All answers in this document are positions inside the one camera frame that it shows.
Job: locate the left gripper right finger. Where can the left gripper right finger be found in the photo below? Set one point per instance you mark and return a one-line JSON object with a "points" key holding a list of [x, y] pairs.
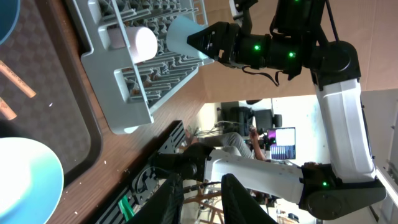
{"points": [[238, 206]]}

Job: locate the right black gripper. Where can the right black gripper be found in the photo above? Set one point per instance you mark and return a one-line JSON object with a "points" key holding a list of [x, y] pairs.
{"points": [[223, 41]]}

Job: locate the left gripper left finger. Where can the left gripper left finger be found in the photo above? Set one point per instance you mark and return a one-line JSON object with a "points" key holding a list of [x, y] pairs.
{"points": [[165, 206]]}

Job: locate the light blue cup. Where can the light blue cup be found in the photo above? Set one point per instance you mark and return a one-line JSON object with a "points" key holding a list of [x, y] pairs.
{"points": [[177, 35]]}

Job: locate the pink cup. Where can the pink cup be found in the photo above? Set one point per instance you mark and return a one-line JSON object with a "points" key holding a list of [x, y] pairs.
{"points": [[143, 42]]}

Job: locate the light blue bowl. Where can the light blue bowl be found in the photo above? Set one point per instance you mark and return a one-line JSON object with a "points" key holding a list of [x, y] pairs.
{"points": [[32, 181]]}

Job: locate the wooden chopstick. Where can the wooden chopstick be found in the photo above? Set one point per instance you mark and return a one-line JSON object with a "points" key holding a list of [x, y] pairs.
{"points": [[7, 111], [15, 79]]}

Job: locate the dark blue plate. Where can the dark blue plate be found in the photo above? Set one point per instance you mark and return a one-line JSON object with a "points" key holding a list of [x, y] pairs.
{"points": [[10, 10]]}

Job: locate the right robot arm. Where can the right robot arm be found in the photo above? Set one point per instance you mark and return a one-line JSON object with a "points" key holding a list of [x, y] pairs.
{"points": [[296, 40]]}

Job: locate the grey dishwasher rack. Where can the grey dishwasher rack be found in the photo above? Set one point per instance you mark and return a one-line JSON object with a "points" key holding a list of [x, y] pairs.
{"points": [[130, 91]]}

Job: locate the seated person in background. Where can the seated person in background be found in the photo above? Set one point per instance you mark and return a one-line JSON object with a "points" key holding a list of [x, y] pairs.
{"points": [[232, 143]]}

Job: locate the computer monitor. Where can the computer monitor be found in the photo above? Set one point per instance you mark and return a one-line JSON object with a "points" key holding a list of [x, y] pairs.
{"points": [[282, 143]]}

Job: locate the black office chair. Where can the black office chair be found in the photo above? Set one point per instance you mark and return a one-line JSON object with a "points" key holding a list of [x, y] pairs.
{"points": [[239, 117]]}

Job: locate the brown serving tray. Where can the brown serving tray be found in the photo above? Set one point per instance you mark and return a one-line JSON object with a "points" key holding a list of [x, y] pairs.
{"points": [[59, 115]]}

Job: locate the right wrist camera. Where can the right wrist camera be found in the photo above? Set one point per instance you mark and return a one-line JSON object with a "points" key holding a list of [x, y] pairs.
{"points": [[239, 7]]}

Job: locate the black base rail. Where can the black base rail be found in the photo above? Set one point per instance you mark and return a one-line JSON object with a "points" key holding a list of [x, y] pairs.
{"points": [[140, 182]]}

